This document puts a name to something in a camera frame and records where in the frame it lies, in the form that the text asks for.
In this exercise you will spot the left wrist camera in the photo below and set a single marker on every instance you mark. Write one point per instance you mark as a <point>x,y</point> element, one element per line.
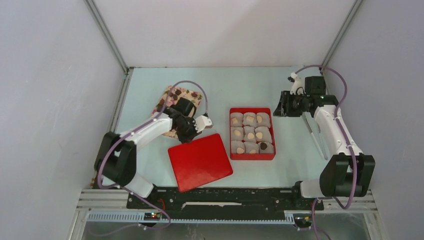
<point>203,122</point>

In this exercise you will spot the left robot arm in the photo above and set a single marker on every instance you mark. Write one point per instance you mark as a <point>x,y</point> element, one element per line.
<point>117,156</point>

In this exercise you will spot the dark chocolate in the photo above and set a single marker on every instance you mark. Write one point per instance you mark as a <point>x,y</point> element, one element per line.
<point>263,146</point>

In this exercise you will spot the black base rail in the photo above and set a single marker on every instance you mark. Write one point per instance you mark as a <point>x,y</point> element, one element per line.
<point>231,204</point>

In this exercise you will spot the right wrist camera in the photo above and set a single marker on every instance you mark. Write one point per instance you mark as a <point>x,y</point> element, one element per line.
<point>298,85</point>

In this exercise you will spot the floral tray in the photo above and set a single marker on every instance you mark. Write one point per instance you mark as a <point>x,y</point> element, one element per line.
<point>174,101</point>

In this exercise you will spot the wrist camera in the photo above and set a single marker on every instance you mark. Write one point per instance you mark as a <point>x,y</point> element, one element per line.
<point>203,122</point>
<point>298,85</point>

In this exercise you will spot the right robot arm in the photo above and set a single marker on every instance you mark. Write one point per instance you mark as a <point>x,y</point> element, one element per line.
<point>349,171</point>

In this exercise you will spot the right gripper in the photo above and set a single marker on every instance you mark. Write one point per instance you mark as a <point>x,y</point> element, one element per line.
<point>283,108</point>

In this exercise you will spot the red chocolate box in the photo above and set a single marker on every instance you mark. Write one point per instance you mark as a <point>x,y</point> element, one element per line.
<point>254,126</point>

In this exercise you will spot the metal tongs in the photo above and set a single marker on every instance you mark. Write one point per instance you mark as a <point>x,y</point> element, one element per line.
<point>315,134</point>

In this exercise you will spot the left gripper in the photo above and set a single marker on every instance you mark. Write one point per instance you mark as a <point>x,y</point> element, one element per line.
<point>188,138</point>

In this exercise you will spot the red box lid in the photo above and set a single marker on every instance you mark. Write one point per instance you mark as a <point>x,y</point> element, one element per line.
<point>199,162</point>

